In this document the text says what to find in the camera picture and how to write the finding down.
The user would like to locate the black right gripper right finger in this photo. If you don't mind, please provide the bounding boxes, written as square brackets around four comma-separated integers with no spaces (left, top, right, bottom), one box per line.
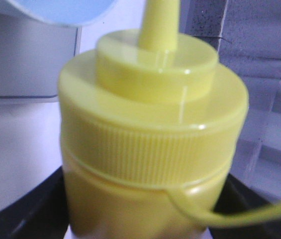
[203,174,281,239]

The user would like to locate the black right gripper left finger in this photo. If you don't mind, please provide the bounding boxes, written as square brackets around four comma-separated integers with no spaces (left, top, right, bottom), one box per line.
[0,167,69,239]

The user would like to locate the silver electronic kitchen scale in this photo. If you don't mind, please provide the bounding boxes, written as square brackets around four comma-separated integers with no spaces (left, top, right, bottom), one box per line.
[0,0,81,102]

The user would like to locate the yellow squeeze bottle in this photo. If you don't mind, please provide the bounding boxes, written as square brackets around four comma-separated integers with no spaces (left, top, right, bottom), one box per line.
[58,0,281,239]

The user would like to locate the light blue plastic cup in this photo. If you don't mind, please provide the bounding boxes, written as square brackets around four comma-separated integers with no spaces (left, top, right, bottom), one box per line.
[7,0,116,27]

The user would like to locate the grey granite counter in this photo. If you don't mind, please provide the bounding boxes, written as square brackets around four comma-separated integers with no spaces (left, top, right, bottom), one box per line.
[180,0,281,202]

